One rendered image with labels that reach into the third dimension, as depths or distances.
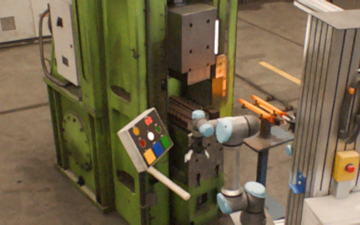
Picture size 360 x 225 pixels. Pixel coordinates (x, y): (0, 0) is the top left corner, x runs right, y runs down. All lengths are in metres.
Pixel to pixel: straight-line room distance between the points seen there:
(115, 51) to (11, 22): 4.93
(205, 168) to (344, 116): 1.73
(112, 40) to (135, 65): 0.35
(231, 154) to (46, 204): 2.30
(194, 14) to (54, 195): 2.17
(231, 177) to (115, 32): 1.43
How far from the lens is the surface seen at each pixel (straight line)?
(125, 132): 2.91
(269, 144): 3.74
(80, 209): 4.29
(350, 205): 2.35
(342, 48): 2.06
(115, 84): 3.59
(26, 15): 8.35
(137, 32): 3.11
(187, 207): 3.79
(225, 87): 3.79
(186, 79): 3.30
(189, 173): 3.58
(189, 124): 3.45
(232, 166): 2.52
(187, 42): 3.19
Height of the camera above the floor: 2.58
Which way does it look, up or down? 27 degrees down
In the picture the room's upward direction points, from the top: straight up
